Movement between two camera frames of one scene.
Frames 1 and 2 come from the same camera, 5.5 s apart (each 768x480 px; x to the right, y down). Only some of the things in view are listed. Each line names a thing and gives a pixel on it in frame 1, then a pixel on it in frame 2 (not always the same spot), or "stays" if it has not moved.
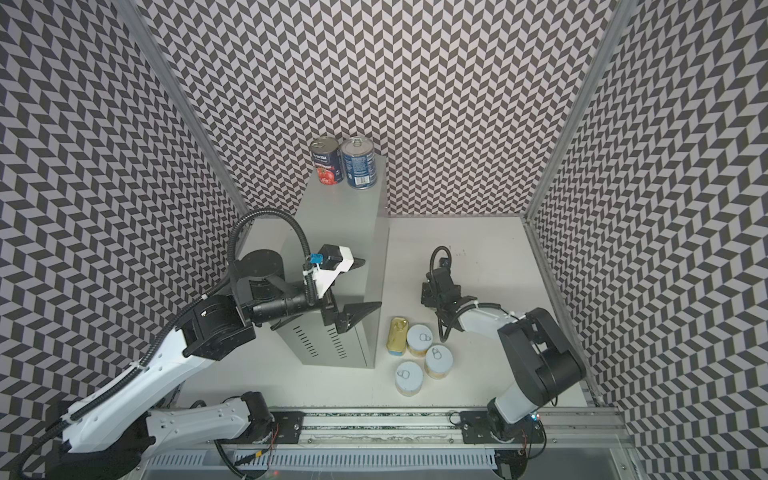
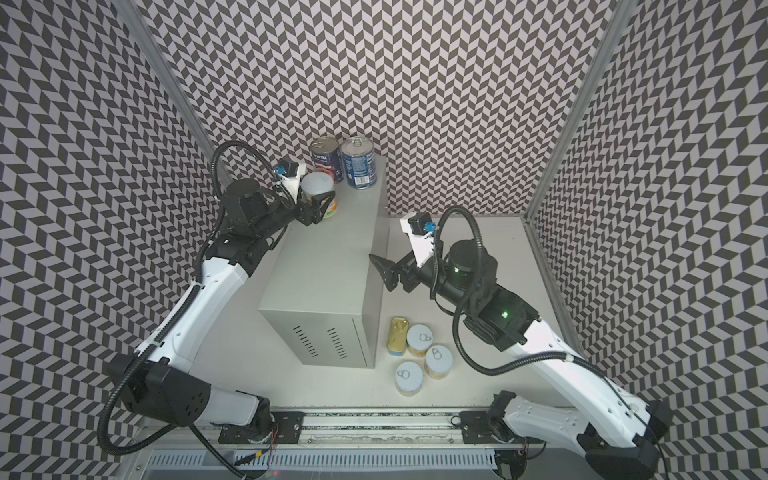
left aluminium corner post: (162, 57) stays
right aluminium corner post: (618, 22) stays
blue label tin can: (360, 162) stays
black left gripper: (350, 316) -> (315, 211)
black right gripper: (438, 294) -> (407, 275)
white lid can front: (409, 379) stays
